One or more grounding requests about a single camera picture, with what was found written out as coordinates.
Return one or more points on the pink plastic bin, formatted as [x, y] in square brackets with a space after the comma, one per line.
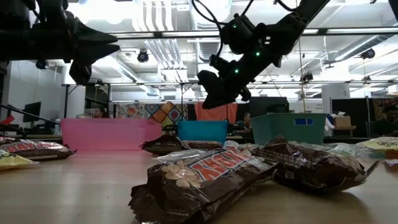
[105, 135]

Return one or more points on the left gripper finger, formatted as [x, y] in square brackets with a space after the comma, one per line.
[93, 37]
[93, 53]

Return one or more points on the black frame strut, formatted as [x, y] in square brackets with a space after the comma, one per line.
[12, 128]

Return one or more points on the black aluminium frame rail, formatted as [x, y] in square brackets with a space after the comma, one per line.
[53, 140]

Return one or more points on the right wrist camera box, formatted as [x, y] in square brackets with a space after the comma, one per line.
[219, 63]

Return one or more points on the brown patterned tapestry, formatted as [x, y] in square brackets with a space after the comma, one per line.
[382, 109]

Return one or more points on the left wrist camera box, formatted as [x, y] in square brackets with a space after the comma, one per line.
[80, 73]

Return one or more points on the black partition panel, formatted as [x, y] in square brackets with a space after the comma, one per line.
[357, 109]

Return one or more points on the black metal rack frame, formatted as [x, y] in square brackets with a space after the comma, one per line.
[66, 99]

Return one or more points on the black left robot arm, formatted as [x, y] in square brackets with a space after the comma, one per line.
[15, 40]

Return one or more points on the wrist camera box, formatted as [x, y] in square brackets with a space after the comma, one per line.
[80, 73]
[219, 63]

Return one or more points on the black hanging camera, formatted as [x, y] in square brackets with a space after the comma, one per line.
[307, 77]
[368, 53]
[41, 64]
[143, 57]

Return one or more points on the red object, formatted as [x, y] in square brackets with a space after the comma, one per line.
[7, 119]

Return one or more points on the colourful patchwork quilt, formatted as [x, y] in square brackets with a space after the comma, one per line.
[168, 115]

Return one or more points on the blue plastic bin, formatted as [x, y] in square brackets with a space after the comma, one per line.
[202, 132]

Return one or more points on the cardboard box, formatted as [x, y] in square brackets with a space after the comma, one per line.
[342, 121]

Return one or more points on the green plastic bin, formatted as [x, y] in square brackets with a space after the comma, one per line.
[298, 130]

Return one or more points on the small black monitor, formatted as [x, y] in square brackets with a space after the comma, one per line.
[32, 112]

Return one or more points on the orange hanging cloth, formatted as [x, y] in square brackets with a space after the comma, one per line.
[217, 115]

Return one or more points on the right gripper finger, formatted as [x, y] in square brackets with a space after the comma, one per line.
[211, 85]
[233, 95]

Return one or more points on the large black screen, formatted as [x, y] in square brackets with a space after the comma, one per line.
[269, 105]

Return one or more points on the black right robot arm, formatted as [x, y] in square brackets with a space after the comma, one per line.
[292, 21]

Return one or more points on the yellow purple sour candy pack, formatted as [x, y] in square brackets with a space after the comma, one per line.
[392, 163]

